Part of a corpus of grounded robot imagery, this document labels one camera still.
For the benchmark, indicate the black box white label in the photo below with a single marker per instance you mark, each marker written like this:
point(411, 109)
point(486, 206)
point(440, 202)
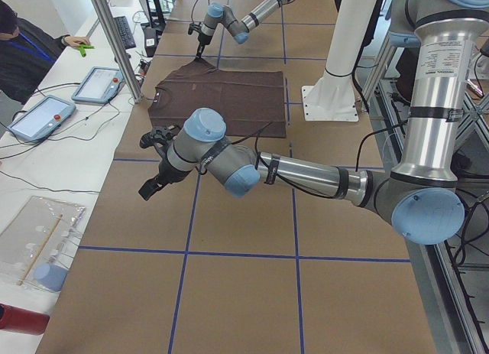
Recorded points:
point(150, 41)

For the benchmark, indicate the white pedestal column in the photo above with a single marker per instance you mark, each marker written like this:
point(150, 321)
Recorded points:
point(332, 98)

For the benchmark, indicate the green plastic clamp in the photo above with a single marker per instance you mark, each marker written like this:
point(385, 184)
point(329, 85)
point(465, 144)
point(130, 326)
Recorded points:
point(82, 48)

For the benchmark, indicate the person in dark jacket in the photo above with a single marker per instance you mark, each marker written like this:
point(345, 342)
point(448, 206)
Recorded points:
point(27, 54)

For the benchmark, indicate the clear plastic bag sheet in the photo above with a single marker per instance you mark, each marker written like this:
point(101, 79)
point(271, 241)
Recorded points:
point(23, 235)

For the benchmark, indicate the black keyboard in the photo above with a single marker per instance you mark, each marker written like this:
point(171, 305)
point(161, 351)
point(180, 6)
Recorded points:
point(124, 31)

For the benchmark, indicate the aluminium frame rail structure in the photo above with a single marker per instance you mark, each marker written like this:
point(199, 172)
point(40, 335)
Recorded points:
point(418, 196)

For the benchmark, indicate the brown t-shirt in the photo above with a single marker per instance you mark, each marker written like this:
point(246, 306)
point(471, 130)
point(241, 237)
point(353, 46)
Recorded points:
point(246, 100)

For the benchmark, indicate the near teach pendant tablet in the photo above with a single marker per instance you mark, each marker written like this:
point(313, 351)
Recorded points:
point(42, 119)

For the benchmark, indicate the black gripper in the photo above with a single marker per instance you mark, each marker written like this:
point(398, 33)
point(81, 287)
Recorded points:
point(202, 40)
point(165, 172)

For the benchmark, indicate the wooden stick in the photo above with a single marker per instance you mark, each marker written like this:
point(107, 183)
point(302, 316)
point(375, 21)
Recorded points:
point(39, 250)

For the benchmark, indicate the light blue cup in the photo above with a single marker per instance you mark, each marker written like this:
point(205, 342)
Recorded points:
point(51, 276)

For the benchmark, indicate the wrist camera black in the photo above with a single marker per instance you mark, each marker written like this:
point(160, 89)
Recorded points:
point(159, 136)
point(195, 27)

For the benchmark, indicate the teach pendant tablet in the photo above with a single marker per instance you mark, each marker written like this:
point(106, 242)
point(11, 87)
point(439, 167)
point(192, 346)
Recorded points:
point(100, 86)
point(42, 119)

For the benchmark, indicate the red cylinder bottle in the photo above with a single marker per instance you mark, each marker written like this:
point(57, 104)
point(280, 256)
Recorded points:
point(18, 320)

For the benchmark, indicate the aluminium frame post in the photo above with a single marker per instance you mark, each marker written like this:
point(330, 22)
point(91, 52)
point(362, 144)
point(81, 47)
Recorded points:
point(107, 22)

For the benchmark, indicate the far teach pendant tablet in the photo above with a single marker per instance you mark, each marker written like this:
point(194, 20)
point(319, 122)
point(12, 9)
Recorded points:
point(100, 86)

